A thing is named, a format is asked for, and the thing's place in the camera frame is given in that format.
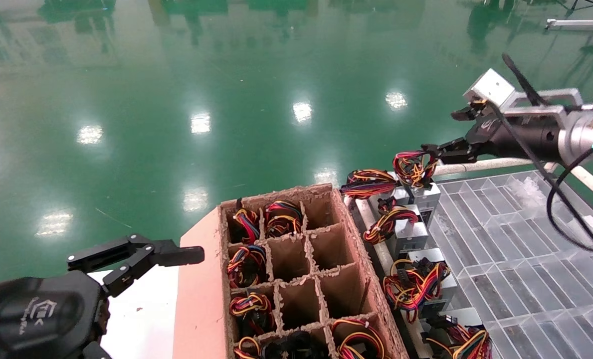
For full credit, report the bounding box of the white tray side rail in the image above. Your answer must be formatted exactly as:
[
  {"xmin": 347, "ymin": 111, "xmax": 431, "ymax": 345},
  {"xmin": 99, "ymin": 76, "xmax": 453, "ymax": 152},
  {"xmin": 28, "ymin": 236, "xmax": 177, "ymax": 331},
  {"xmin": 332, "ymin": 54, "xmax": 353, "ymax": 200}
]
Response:
[{"xmin": 354, "ymin": 198, "xmax": 429, "ymax": 359}]

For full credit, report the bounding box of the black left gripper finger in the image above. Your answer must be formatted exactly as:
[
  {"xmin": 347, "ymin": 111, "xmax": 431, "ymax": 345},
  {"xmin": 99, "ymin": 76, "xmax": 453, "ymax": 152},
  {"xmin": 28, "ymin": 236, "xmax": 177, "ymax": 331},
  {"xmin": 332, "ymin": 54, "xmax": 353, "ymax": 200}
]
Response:
[{"xmin": 103, "ymin": 241, "xmax": 206, "ymax": 299}]

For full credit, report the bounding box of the black power supply unit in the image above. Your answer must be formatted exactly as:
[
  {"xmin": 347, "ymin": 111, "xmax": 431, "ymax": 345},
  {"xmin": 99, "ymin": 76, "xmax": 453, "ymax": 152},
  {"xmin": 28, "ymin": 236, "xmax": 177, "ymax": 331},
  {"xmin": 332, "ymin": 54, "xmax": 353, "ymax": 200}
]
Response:
[{"xmin": 262, "ymin": 332, "xmax": 329, "ymax": 359}]

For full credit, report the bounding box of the long white frame pipe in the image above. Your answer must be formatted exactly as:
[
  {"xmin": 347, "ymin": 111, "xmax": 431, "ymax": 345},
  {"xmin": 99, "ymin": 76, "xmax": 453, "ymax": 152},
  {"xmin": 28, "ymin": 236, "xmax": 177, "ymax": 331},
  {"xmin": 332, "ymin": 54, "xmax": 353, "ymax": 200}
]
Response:
[{"xmin": 432, "ymin": 157, "xmax": 551, "ymax": 177}]

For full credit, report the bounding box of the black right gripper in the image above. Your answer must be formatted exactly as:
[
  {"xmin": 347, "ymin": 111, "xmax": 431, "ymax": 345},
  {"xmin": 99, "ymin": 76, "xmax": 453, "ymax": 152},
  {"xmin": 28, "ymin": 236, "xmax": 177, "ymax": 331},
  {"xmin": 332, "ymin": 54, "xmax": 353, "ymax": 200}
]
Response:
[{"xmin": 421, "ymin": 102, "xmax": 562, "ymax": 165}]

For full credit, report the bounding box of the white metal stand base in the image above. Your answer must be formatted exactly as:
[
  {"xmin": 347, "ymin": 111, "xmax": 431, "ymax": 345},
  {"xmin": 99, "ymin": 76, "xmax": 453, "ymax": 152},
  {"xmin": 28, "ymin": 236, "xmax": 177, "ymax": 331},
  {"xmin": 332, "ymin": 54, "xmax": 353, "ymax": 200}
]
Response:
[{"xmin": 546, "ymin": 16, "xmax": 593, "ymax": 33}]

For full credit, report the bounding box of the crumpled clear plastic film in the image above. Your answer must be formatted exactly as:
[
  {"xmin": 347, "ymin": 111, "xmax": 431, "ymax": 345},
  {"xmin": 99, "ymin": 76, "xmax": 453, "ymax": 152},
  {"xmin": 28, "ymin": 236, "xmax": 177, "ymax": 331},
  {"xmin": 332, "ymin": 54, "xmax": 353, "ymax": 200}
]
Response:
[{"xmin": 506, "ymin": 176, "xmax": 551, "ymax": 206}]

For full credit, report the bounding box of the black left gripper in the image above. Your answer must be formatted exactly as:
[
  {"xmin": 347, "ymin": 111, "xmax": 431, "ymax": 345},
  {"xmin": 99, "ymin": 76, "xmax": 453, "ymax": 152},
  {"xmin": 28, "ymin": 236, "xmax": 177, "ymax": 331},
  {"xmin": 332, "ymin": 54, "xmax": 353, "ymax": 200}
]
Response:
[{"xmin": 0, "ymin": 237, "xmax": 155, "ymax": 359}]

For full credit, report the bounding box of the power supply with wire bundle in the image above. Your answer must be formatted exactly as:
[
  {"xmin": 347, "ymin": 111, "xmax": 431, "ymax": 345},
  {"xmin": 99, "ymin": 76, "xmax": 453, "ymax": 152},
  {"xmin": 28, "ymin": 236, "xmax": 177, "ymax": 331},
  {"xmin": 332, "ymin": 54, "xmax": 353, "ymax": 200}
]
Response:
[
  {"xmin": 421, "ymin": 308, "xmax": 494, "ymax": 359},
  {"xmin": 340, "ymin": 169, "xmax": 410, "ymax": 205},
  {"xmin": 264, "ymin": 200, "xmax": 305, "ymax": 239},
  {"xmin": 229, "ymin": 291, "xmax": 277, "ymax": 337},
  {"xmin": 362, "ymin": 197, "xmax": 429, "ymax": 258},
  {"xmin": 382, "ymin": 248, "xmax": 459, "ymax": 324},
  {"xmin": 231, "ymin": 198, "xmax": 263, "ymax": 245},
  {"xmin": 233, "ymin": 337, "xmax": 263, "ymax": 359},
  {"xmin": 226, "ymin": 244, "xmax": 268, "ymax": 290},
  {"xmin": 332, "ymin": 319, "xmax": 389, "ymax": 359},
  {"xmin": 393, "ymin": 151, "xmax": 442, "ymax": 227}
]

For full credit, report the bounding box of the brown cardboard divider box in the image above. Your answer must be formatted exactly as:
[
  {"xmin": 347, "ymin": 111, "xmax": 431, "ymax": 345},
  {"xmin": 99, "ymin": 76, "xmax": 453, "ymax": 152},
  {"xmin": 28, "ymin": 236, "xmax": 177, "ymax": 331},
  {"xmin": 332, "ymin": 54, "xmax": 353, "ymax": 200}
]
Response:
[{"xmin": 173, "ymin": 183, "xmax": 409, "ymax": 359}]

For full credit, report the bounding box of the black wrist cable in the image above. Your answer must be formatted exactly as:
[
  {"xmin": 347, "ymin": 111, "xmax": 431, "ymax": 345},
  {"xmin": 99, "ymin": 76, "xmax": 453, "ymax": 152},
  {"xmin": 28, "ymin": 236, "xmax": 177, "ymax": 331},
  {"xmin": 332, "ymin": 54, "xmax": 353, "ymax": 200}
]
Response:
[{"xmin": 485, "ymin": 52, "xmax": 593, "ymax": 253}]

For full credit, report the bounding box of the clear plastic divider tray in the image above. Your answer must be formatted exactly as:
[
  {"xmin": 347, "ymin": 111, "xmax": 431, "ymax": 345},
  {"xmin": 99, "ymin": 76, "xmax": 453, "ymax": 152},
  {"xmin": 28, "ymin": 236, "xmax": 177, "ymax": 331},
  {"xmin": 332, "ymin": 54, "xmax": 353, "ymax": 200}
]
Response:
[{"xmin": 426, "ymin": 170, "xmax": 593, "ymax": 359}]

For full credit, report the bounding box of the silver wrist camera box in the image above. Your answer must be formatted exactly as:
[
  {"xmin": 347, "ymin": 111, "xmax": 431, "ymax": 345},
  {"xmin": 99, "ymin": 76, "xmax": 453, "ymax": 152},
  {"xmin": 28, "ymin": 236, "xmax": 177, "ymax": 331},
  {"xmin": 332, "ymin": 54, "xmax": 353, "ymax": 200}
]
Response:
[{"xmin": 463, "ymin": 69, "xmax": 584, "ymax": 118}]

